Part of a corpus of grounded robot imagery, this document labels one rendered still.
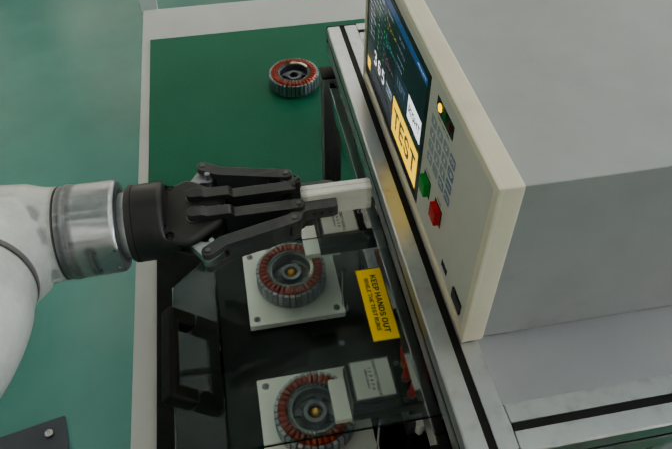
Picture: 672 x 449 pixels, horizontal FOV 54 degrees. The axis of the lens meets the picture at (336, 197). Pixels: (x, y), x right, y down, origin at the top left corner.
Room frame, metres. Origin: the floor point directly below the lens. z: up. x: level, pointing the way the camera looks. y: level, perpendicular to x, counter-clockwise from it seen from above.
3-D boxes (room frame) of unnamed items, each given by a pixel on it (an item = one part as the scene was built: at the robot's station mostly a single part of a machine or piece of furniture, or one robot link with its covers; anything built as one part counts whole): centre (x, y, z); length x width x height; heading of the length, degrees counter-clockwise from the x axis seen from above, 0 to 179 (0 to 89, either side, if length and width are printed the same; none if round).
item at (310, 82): (1.25, 0.10, 0.77); 0.11 x 0.11 x 0.04
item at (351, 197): (0.46, 0.00, 1.18); 0.07 x 0.01 x 0.03; 100
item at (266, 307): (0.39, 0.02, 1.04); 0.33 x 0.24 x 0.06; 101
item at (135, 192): (0.44, 0.15, 1.18); 0.09 x 0.08 x 0.07; 100
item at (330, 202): (0.44, 0.02, 1.18); 0.05 x 0.03 x 0.01; 100
